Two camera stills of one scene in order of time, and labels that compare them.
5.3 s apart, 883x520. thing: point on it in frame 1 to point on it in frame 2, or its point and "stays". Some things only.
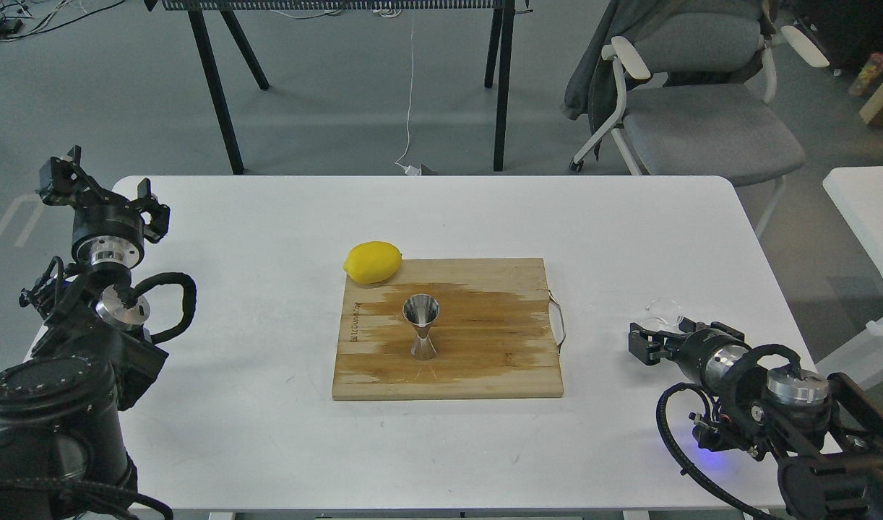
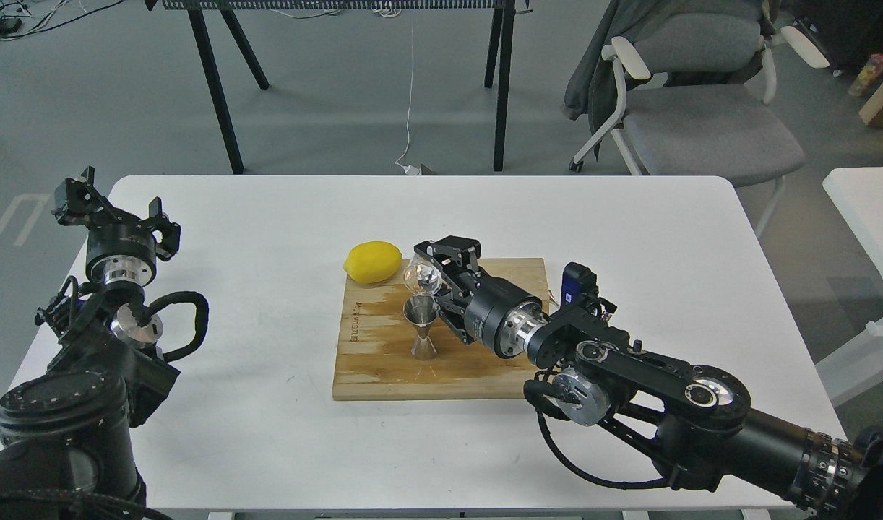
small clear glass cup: (663, 314) to (421, 278)
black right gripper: (704, 356) to (506, 318)
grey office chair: (694, 93) stays
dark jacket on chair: (594, 87) stays
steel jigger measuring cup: (420, 310) stays
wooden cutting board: (498, 333) stays
